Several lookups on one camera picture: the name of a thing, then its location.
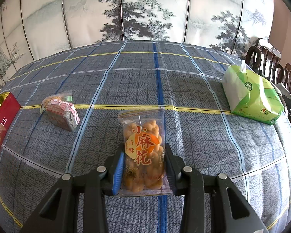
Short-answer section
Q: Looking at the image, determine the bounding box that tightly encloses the dark wooden chair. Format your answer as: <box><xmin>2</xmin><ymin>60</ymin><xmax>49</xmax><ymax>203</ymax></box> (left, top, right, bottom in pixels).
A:
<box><xmin>245</xmin><ymin>37</ymin><xmax>291</xmax><ymax>123</ymax></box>

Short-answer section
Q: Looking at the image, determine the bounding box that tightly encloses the green tissue pack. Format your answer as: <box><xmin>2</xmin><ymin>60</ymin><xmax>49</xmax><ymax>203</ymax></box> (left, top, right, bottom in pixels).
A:
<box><xmin>221</xmin><ymin>61</ymin><xmax>284</xmax><ymax>125</ymax></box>

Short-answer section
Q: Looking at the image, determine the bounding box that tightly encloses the painted folding screen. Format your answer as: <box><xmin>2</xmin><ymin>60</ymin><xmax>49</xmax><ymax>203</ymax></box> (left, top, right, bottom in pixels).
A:
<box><xmin>0</xmin><ymin>0</ymin><xmax>274</xmax><ymax>86</ymax></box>

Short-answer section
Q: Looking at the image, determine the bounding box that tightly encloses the plaid blue grey tablecloth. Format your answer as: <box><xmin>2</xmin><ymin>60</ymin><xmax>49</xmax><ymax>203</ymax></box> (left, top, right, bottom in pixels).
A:
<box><xmin>0</xmin><ymin>41</ymin><xmax>291</xmax><ymax>232</ymax></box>

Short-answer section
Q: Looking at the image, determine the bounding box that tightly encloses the red gold toffee tin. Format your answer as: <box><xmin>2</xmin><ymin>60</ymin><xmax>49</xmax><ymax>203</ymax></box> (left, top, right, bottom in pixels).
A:
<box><xmin>0</xmin><ymin>91</ymin><xmax>21</xmax><ymax>187</ymax></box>

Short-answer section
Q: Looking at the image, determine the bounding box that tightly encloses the pink white wrapped cake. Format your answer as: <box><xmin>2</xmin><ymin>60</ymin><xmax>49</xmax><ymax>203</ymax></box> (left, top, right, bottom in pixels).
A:
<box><xmin>40</xmin><ymin>90</ymin><xmax>80</xmax><ymax>132</ymax></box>

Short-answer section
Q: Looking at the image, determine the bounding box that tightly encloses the clear mahua twist packet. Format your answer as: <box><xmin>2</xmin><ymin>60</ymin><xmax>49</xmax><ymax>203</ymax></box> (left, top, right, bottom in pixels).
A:
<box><xmin>118</xmin><ymin>108</ymin><xmax>169</xmax><ymax>196</ymax></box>

